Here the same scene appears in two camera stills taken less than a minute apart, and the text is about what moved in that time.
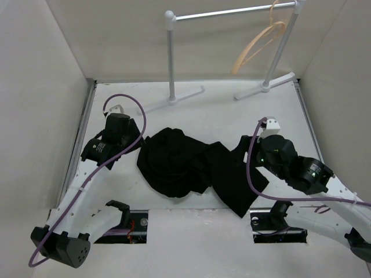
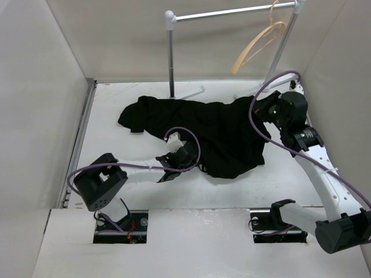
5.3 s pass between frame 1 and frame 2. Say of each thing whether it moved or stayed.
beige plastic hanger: stayed
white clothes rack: stayed
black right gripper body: moved
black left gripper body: moved
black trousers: moved
